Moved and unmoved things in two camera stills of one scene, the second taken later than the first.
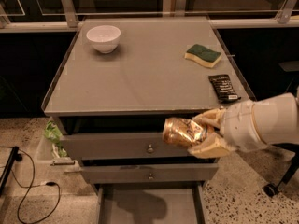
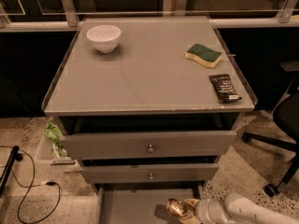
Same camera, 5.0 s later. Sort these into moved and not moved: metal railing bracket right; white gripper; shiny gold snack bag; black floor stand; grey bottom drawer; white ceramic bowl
Moved: shiny gold snack bag; white gripper
Not moved: black floor stand; white ceramic bowl; metal railing bracket right; grey bottom drawer
